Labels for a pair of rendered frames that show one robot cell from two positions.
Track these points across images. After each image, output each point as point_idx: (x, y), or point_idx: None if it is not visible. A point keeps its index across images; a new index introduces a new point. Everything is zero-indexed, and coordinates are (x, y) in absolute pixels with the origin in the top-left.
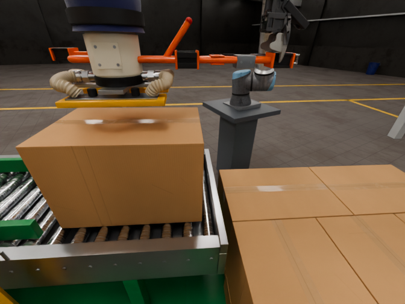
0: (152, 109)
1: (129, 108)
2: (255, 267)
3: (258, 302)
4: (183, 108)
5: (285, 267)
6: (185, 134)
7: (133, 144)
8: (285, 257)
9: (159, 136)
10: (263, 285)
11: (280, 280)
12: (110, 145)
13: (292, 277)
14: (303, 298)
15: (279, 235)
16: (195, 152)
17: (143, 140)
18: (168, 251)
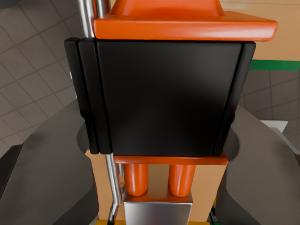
0: (105, 200)
1: (102, 218)
2: (259, 48)
3: (282, 56)
4: (93, 168)
5: (272, 18)
6: (202, 169)
7: (212, 204)
8: (264, 12)
9: (198, 189)
10: (274, 47)
11: (278, 30)
12: (208, 215)
13: (281, 15)
14: (299, 14)
15: (240, 6)
16: None
17: (206, 199)
18: None
